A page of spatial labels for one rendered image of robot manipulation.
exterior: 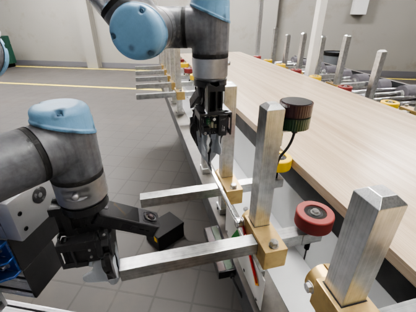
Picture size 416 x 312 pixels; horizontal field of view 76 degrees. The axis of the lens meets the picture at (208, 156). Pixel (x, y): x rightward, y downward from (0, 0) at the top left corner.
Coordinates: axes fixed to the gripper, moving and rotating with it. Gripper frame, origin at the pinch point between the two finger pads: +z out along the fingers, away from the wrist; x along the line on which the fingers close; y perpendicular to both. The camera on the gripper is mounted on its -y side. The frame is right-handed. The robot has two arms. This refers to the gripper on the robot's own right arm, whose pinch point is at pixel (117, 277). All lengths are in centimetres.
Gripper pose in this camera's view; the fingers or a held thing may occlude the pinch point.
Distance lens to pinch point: 60.3
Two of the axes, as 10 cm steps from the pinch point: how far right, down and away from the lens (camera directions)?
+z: 0.0, 8.8, 4.7
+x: 2.4, 4.6, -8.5
